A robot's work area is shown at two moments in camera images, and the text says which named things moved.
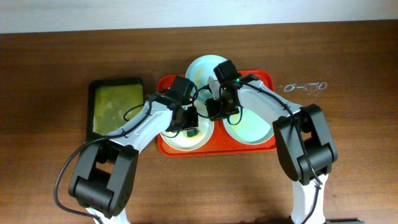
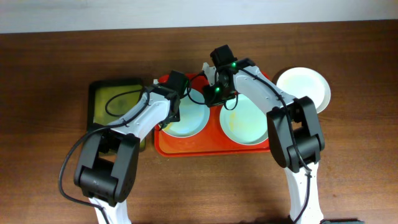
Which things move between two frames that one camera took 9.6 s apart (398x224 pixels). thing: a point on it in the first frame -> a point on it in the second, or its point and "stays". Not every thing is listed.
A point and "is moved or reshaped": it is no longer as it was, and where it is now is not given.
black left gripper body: [189, 123] -> [173, 115]
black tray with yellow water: [108, 100] stays
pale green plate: [252, 128] stays
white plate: [191, 138] -> [299, 81]
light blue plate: [198, 71] is moved or reshaped
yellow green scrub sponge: [193, 132] is moved or reshaped
